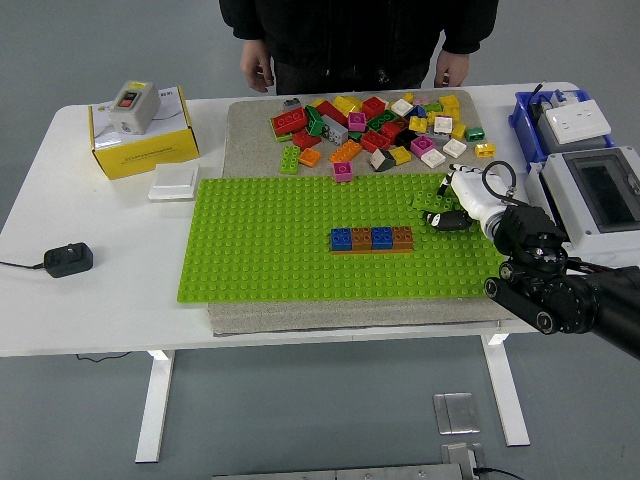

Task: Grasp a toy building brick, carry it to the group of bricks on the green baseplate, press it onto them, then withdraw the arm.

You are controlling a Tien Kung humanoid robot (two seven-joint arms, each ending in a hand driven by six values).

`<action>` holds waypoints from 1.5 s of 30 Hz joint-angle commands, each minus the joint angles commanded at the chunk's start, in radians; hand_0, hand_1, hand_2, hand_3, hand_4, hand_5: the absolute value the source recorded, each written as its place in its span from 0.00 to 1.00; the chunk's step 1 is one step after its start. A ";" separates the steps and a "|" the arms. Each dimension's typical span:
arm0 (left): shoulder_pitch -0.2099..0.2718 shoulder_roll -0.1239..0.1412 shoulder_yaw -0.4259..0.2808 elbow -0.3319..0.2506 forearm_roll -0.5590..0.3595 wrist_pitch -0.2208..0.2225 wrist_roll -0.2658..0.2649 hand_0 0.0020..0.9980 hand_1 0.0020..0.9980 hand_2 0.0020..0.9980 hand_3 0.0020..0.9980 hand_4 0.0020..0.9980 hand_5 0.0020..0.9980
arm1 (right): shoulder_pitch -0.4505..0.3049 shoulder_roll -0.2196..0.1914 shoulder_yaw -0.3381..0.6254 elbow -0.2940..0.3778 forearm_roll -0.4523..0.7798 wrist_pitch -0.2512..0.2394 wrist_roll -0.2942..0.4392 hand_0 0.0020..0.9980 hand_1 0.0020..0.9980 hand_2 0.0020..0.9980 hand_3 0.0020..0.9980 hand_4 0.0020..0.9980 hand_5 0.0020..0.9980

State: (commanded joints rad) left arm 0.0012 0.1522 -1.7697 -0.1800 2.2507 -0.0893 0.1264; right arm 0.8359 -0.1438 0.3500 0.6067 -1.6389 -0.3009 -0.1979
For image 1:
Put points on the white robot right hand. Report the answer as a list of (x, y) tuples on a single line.
[(470, 197)]

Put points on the person's right hand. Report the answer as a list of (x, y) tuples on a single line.
[(256, 67)]

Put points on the person's left hand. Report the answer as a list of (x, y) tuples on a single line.
[(452, 67)]

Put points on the lime green long brick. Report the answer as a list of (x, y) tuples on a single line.
[(430, 201)]

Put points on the lime green studded baseplate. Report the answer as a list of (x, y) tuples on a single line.
[(260, 240)]

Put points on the person's right forearm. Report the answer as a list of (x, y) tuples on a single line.
[(245, 25)]

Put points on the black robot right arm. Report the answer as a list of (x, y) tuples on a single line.
[(530, 225)]

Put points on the person's left forearm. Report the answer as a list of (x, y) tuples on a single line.
[(470, 30)]

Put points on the dark grey small brick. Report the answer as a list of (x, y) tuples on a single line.
[(291, 104)]

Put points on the white square brick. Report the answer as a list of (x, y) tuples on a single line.
[(401, 107), (443, 124), (454, 148), (433, 158)]

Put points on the large red brick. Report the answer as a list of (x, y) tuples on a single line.
[(289, 120)]

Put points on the yellow square brick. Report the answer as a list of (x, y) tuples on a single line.
[(418, 123), (458, 131), (400, 155)]

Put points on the green small brick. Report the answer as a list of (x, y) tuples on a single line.
[(356, 135), (474, 133)]

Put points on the pink square brick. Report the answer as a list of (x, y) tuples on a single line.
[(343, 171), (357, 121), (423, 145)]

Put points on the dark brown brick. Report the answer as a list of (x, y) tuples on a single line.
[(400, 122)]

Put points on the brown square brick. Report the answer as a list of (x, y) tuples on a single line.
[(403, 237), (362, 239)]

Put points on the black brick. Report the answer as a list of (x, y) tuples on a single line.
[(406, 136)]

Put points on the long red brick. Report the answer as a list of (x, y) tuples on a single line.
[(330, 111)]

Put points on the dark green long brick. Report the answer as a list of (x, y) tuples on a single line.
[(382, 120)]

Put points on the blue square brick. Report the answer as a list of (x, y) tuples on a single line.
[(382, 238), (341, 240)]

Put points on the long grey brick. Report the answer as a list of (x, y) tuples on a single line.
[(334, 129)]

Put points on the orange square brick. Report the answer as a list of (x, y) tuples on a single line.
[(310, 157)]

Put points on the orange long brick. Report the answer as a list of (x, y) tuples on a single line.
[(346, 151)]

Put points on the grey-brown mat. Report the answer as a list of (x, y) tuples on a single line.
[(250, 135)]

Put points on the blue plastic bin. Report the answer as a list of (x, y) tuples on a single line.
[(525, 130)]

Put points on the black rod in bin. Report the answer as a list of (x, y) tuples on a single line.
[(537, 90)]

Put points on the person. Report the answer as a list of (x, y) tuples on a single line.
[(350, 40)]

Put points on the orange flat plate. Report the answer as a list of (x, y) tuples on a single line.
[(370, 252)]

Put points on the white socket panel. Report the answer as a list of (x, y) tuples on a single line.
[(578, 121)]

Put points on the yellow cardboard box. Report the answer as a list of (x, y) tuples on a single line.
[(145, 160)]

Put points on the white table leg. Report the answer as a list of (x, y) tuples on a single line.
[(155, 400), (505, 400)]

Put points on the large metal floor plate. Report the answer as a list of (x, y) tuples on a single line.
[(456, 413)]

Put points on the black power adapter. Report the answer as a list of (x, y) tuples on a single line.
[(68, 260)]

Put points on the metal bar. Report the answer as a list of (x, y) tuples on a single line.
[(340, 473)]

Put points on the grey enclosure with window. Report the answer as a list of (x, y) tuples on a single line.
[(565, 170)]

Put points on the grey plastic enclosure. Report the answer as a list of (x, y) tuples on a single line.
[(550, 137)]

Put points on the grey push-button switch box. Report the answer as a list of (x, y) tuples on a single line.
[(135, 117)]

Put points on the white wall switch plate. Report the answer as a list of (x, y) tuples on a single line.
[(173, 182)]

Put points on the metal bracket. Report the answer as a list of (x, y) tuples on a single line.
[(460, 457)]

